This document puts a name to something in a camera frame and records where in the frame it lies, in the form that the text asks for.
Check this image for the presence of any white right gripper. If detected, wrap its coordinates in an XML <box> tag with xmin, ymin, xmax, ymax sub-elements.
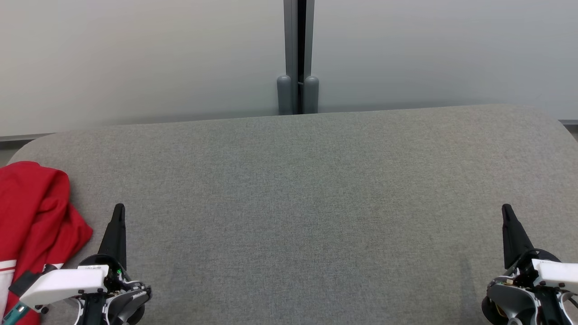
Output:
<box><xmin>501</xmin><ymin>204</ymin><xmax>578</xmax><ymax>294</ymax></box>

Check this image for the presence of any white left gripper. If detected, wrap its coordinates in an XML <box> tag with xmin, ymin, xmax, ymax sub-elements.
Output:
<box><xmin>19</xmin><ymin>203</ymin><xmax>131</xmax><ymax>311</ymax></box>

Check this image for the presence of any red white basketball jersey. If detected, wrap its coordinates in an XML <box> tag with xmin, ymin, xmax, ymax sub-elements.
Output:
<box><xmin>0</xmin><ymin>161</ymin><xmax>93</xmax><ymax>325</ymax></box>

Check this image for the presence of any grey rounded partition foot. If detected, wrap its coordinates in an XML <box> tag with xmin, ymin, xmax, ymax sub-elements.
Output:
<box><xmin>303</xmin><ymin>75</ymin><xmax>319</xmax><ymax>114</ymax></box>
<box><xmin>277</xmin><ymin>74</ymin><xmax>294</xmax><ymax>116</ymax></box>

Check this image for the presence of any teal left camera plug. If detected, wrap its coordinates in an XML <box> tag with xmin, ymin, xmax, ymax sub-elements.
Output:
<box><xmin>1</xmin><ymin>302</ymin><xmax>28</xmax><ymax>325</ymax></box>

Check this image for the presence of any grey partition post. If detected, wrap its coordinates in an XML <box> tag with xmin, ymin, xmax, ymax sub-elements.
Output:
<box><xmin>284</xmin><ymin>0</ymin><xmax>315</xmax><ymax>116</ymax></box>

